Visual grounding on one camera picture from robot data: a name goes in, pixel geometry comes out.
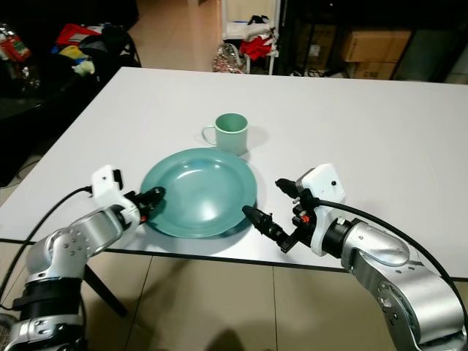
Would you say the pale green white toy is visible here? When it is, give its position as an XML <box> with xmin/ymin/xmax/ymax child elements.
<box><xmin>73</xmin><ymin>58</ymin><xmax>97</xmax><ymax>76</ymax></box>

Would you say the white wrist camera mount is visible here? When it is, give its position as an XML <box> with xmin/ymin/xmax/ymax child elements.
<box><xmin>91</xmin><ymin>165</ymin><xmax>144</xmax><ymax>224</ymax></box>
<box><xmin>295</xmin><ymin>163</ymin><xmax>347</xmax><ymax>257</ymax></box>

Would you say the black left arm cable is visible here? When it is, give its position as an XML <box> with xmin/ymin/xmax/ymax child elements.
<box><xmin>0</xmin><ymin>186</ymin><xmax>94</xmax><ymax>297</ymax></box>

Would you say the large brown cardboard box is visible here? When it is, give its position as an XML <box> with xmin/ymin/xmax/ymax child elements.
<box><xmin>339</xmin><ymin>29</ymin><xmax>415</xmax><ymax>64</ymax></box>

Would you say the small brown cardboard box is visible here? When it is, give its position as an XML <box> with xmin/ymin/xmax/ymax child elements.
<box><xmin>350</xmin><ymin>61</ymin><xmax>400</xmax><ymax>80</ymax></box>

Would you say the red packet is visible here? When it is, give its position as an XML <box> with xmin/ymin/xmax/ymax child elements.
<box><xmin>54</xmin><ymin>23</ymin><xmax>100</xmax><ymax>50</ymax></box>

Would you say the black table leg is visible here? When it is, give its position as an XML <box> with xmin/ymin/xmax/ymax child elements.
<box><xmin>83</xmin><ymin>265</ymin><xmax>129</xmax><ymax>318</ymax></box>

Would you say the black shelf unit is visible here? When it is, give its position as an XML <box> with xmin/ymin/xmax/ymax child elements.
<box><xmin>278</xmin><ymin>0</ymin><xmax>468</xmax><ymax>83</ymax></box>

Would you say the yellow packet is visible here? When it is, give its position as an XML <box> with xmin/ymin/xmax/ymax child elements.
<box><xmin>58</xmin><ymin>45</ymin><xmax>85</xmax><ymax>61</ymax></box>

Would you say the patterned mesh bag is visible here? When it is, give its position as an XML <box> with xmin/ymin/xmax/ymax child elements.
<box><xmin>214</xmin><ymin>42</ymin><xmax>246</xmax><ymax>75</ymax></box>

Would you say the black glossy round table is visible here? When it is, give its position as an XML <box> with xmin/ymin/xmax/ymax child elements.
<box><xmin>0</xmin><ymin>73</ymin><xmax>75</xmax><ymax>186</ymax></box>

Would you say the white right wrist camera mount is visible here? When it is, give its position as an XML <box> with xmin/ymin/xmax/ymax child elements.
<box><xmin>295</xmin><ymin>163</ymin><xmax>347</xmax><ymax>257</ymax></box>

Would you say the grey wire basket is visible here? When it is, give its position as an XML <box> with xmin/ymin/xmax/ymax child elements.
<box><xmin>0</xmin><ymin>314</ymin><xmax>20</xmax><ymax>351</ymax></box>

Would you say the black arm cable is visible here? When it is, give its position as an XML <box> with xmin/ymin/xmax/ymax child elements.
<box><xmin>317</xmin><ymin>198</ymin><xmax>468</xmax><ymax>297</ymax></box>
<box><xmin>0</xmin><ymin>186</ymin><xmax>94</xmax><ymax>297</ymax></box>

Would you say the white metal rack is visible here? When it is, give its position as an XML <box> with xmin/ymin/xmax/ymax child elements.
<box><xmin>219</xmin><ymin>0</ymin><xmax>280</xmax><ymax>75</ymax></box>

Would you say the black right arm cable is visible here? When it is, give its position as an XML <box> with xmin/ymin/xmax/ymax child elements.
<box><xmin>317</xmin><ymin>198</ymin><xmax>468</xmax><ymax>297</ymax></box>

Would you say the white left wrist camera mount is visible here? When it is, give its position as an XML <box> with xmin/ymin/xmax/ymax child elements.
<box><xmin>91</xmin><ymin>165</ymin><xmax>144</xmax><ymax>224</ymax></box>

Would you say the pale green mug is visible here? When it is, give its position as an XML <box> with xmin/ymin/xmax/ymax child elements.
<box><xmin>201</xmin><ymin>112</ymin><xmax>250</xmax><ymax>156</ymax></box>

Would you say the black cloth bundle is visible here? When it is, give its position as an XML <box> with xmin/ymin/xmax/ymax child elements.
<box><xmin>80</xmin><ymin>25</ymin><xmax>137</xmax><ymax>65</ymax></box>

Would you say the black storage cabinet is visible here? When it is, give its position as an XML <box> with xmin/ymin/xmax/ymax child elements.
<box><xmin>0</xmin><ymin>0</ymin><xmax>141</xmax><ymax>103</ymax></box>

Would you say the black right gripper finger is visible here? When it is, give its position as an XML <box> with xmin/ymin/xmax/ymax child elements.
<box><xmin>275</xmin><ymin>178</ymin><xmax>313</xmax><ymax>203</ymax></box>
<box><xmin>242</xmin><ymin>205</ymin><xmax>294</xmax><ymax>246</ymax></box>

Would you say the clear bottle with red label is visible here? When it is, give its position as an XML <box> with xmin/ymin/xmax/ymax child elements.
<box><xmin>0</xmin><ymin>23</ymin><xmax>39</xmax><ymax>83</ymax></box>

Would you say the red cloth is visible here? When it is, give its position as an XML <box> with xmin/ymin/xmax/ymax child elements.
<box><xmin>239</xmin><ymin>34</ymin><xmax>276</xmax><ymax>61</ymax></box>

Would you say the teal round plate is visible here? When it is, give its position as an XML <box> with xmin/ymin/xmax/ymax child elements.
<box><xmin>139</xmin><ymin>147</ymin><xmax>258</xmax><ymax>240</ymax></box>

